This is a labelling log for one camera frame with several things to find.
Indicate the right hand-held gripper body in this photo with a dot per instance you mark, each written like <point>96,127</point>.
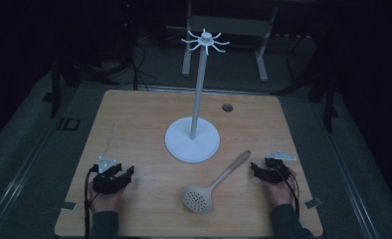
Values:
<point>275,171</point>

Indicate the black metal stand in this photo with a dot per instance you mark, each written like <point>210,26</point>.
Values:
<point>55,89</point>
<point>328,103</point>

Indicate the white hook rack stand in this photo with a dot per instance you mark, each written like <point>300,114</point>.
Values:
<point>194,139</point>

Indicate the beige slotted spoon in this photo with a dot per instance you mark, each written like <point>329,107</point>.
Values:
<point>200,196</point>

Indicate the grey tape strip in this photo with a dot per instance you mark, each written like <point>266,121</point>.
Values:
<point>68,205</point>
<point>313,202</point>

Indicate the person's right hand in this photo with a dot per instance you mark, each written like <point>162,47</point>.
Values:
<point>279,192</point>

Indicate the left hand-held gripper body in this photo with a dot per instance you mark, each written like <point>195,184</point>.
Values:
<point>105,182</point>

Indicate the black floor socket box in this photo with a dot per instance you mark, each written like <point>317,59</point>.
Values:
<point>69,124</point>

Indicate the person's left hand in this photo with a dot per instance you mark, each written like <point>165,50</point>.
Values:
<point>104,201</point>

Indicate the grey metal desk frame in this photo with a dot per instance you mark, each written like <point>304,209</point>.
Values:
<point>227,26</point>

